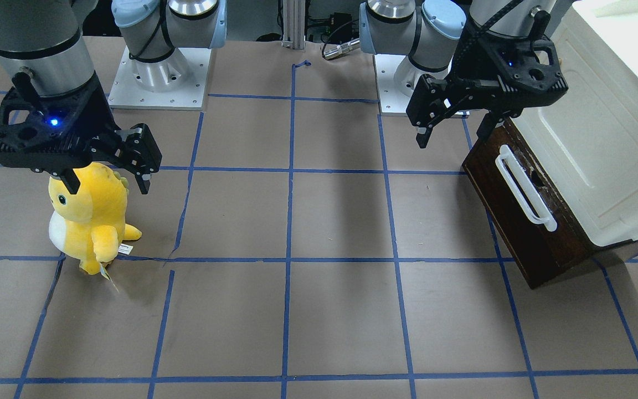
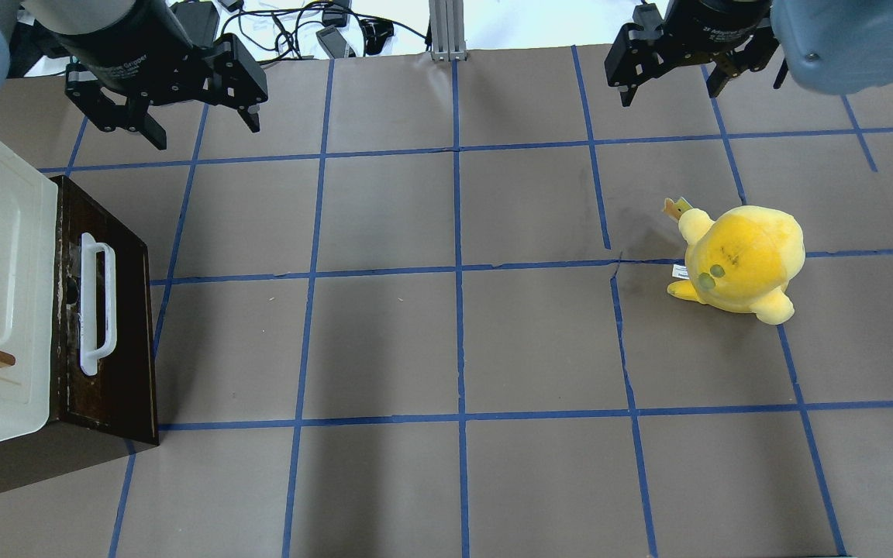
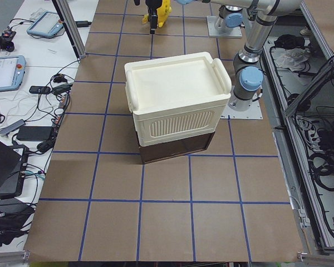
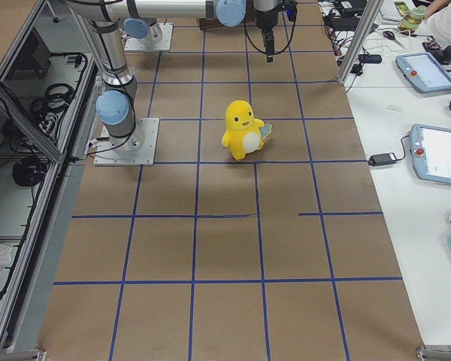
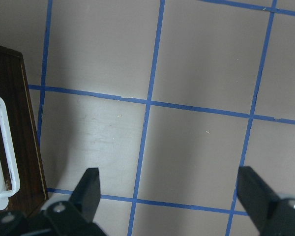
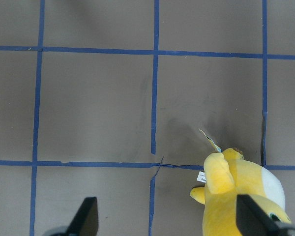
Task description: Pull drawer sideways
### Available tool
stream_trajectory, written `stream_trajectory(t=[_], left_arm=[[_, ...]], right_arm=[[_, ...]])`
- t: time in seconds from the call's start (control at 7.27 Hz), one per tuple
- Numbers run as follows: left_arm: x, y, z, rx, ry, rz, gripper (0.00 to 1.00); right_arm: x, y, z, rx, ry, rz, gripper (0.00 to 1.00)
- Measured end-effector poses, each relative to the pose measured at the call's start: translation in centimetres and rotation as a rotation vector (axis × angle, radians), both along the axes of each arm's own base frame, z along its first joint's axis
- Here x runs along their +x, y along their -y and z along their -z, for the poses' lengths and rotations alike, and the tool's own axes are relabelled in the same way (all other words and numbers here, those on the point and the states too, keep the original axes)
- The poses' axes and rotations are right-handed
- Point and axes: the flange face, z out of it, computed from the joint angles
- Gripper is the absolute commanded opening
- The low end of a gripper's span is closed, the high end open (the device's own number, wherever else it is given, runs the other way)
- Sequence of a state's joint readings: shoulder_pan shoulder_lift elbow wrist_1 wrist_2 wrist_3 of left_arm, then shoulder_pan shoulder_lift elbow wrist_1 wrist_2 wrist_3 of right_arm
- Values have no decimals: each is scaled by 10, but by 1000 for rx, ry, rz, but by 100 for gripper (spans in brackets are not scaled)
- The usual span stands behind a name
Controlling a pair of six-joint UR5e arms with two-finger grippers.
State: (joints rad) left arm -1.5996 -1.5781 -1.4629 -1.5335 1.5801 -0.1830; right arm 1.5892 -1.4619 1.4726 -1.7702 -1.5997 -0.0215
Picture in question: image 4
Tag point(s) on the blue teach pendant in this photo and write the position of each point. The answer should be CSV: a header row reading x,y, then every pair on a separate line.
x,y
424,72
430,148

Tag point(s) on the yellow plush toy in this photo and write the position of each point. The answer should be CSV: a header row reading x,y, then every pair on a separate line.
x,y
243,132

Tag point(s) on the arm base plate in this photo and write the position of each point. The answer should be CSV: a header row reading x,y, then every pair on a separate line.
x,y
135,46
138,150

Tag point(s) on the black scissors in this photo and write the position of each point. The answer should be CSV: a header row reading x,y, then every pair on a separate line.
x,y
391,36

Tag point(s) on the lower blue teach pendant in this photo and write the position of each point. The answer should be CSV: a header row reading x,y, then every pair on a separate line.
x,y
430,148

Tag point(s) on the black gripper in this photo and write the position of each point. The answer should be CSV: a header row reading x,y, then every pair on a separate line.
x,y
265,21

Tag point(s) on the aluminium frame post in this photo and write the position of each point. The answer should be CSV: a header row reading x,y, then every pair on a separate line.
x,y
372,8

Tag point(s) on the black power adapter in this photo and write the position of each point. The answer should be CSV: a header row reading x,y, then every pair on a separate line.
x,y
382,159

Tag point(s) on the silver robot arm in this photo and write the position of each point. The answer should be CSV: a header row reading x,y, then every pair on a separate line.
x,y
145,30
101,24

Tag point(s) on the green drink bottle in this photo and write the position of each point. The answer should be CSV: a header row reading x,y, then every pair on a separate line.
x,y
410,22

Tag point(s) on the upper blue teach pendant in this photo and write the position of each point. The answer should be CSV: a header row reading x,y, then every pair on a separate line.
x,y
424,72

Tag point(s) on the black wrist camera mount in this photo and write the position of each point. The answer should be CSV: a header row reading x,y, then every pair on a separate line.
x,y
290,8

